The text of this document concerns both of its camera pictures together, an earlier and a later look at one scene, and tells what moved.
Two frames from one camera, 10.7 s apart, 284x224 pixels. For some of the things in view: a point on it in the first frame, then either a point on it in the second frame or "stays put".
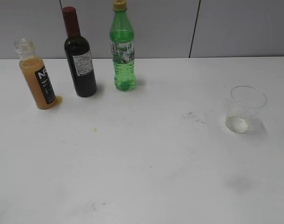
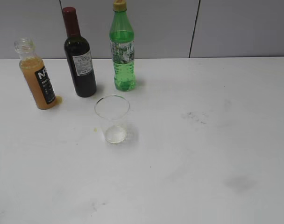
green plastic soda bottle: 122,39 stays put
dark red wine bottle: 79,56 stays put
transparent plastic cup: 243,108 → 113,110
